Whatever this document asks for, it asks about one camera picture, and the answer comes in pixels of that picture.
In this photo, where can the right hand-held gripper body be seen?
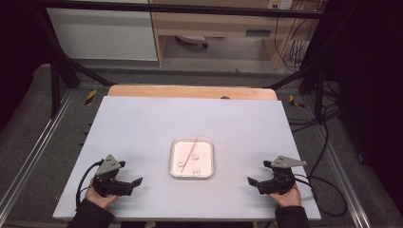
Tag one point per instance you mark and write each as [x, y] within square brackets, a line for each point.
[278, 183]

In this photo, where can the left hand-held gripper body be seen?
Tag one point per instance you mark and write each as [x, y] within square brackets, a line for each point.
[109, 185]

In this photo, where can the white marshmallow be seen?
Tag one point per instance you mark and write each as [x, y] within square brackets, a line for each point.
[180, 163]
[195, 156]
[196, 172]

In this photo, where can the wooden skewer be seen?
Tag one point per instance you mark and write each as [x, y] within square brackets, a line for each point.
[189, 155]

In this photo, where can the metal tray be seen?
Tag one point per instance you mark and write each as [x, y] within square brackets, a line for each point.
[202, 148]

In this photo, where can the person's left hand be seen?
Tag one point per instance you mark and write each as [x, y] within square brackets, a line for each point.
[98, 199]

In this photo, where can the person's right hand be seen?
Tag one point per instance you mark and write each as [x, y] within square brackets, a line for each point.
[290, 199]

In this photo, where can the yellow black tape strip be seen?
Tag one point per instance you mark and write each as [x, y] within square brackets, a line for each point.
[90, 97]
[296, 102]

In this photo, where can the black curtain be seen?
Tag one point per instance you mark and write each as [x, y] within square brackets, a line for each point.
[15, 47]
[370, 95]

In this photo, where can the white cabinet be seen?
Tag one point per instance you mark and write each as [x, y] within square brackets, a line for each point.
[101, 34]

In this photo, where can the chair base with caster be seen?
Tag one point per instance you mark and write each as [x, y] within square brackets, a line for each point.
[193, 40]

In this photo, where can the white power outlet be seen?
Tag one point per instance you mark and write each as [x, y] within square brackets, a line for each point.
[280, 3]

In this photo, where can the aluminium rail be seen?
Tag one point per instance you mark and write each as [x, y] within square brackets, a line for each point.
[38, 145]
[343, 177]

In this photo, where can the black metal frame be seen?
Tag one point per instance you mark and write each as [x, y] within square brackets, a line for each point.
[177, 10]

